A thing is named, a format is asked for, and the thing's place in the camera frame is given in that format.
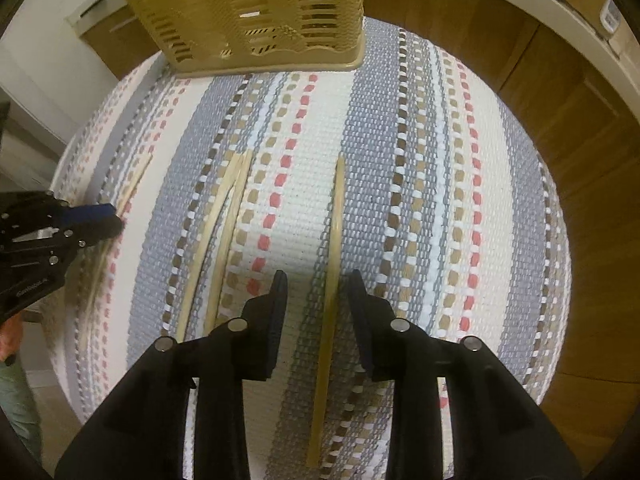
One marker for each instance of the person's green trousers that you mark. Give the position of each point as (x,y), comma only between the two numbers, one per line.
(17,405)

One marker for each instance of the person's left hand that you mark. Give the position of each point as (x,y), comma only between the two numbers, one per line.
(10,337)

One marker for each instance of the striped woven tablecloth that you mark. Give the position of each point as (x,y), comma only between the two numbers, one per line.
(425,210)

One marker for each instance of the yellow slotted utensil basket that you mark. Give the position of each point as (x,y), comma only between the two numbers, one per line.
(300,10)

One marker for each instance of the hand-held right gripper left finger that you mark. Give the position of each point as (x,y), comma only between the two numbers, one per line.
(280,320)

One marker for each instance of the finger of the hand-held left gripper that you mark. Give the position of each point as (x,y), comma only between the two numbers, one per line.
(90,211)
(102,230)

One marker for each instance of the wooden chopstick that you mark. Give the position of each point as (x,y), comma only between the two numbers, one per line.
(232,220)
(137,177)
(212,220)
(336,210)

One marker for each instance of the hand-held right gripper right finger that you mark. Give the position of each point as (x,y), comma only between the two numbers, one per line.
(357,310)

